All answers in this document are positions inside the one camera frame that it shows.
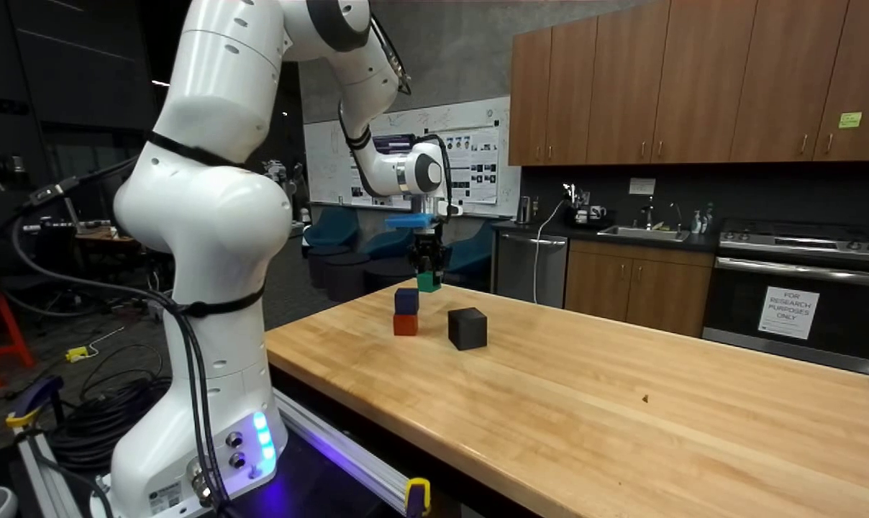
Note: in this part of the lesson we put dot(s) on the brown wooden wall cabinets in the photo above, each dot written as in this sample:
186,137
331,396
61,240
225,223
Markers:
703,81

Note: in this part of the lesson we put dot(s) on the black oven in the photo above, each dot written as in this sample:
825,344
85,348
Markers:
799,289

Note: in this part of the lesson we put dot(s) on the black block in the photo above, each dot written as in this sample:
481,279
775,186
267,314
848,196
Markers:
467,330

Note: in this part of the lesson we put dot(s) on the green sticky note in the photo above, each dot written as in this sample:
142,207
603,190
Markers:
851,118

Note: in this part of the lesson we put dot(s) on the white paper sheet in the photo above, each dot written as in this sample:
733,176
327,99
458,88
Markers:
790,312

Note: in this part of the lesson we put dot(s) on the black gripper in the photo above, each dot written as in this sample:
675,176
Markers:
428,245

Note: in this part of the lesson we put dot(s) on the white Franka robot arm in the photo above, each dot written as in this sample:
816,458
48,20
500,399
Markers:
205,219

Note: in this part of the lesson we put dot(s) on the yellow floor tag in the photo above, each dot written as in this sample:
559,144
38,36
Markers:
80,356

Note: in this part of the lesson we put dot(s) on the brown wooden base cabinet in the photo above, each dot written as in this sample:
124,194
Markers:
636,287

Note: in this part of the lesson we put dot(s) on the white poster board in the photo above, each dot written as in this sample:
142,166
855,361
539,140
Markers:
480,160

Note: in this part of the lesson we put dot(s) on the blue chair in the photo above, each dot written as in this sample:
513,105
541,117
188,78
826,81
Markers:
331,233
467,256
392,243

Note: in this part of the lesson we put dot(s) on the red block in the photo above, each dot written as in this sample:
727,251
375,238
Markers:
406,324

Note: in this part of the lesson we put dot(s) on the white wall outlet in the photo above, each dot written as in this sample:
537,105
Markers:
644,186

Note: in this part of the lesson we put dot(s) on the purple block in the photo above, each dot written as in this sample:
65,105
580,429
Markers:
406,299

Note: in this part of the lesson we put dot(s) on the metal sink with faucet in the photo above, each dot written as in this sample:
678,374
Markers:
644,232

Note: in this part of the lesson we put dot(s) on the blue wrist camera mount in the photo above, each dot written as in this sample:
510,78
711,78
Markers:
416,223

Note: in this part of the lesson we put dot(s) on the blue yellow clamp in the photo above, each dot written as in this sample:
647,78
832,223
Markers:
29,407

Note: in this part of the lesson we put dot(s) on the dark countertop appliance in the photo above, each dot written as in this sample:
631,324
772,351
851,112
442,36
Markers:
586,212

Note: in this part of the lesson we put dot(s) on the stainless steel dishwasher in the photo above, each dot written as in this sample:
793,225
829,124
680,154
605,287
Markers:
533,269

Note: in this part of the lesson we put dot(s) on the aluminium frame rail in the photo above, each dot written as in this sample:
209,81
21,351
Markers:
343,446

